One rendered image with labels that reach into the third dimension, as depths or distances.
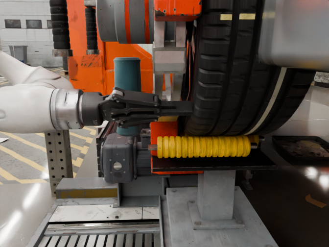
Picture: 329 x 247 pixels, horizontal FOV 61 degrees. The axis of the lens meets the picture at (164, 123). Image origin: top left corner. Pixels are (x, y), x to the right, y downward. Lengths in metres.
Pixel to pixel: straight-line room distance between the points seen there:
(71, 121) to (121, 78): 0.35
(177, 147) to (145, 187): 0.66
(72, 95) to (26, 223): 0.96
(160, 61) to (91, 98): 0.17
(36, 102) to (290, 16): 0.48
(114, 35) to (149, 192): 0.82
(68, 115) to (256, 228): 0.66
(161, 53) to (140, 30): 0.22
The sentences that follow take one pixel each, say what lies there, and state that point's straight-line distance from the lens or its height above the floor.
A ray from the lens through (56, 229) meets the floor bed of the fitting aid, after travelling 1.27.
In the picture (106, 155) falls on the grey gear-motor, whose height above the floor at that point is 0.36.
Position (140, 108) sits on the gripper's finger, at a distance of 0.60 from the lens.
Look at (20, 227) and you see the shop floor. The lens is 1.47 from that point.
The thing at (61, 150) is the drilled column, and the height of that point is 0.25.
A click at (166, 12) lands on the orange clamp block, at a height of 0.82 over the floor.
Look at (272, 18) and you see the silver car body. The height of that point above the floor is 0.80.
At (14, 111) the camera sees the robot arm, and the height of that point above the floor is 0.64.
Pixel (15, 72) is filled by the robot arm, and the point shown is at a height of 0.71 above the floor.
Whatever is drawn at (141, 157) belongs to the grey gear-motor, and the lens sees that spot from 1.15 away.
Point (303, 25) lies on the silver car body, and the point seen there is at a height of 0.79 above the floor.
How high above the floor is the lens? 0.76
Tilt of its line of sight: 15 degrees down
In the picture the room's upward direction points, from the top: straight up
